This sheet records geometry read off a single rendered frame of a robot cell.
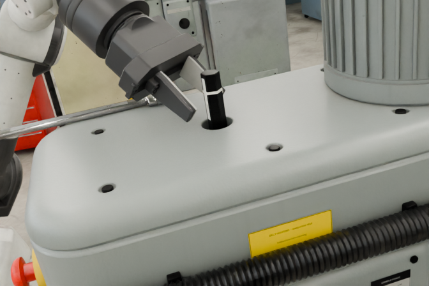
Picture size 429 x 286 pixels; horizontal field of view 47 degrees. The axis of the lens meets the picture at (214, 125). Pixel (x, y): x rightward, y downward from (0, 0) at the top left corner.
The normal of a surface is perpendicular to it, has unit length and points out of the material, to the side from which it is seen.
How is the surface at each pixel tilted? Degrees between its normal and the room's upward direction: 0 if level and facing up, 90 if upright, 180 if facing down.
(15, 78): 87
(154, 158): 0
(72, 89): 90
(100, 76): 90
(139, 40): 38
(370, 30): 90
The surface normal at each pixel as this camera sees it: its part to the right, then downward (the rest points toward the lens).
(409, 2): -0.26, 0.44
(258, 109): -0.15, -0.90
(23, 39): 0.36, 0.39
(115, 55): -0.57, 0.42
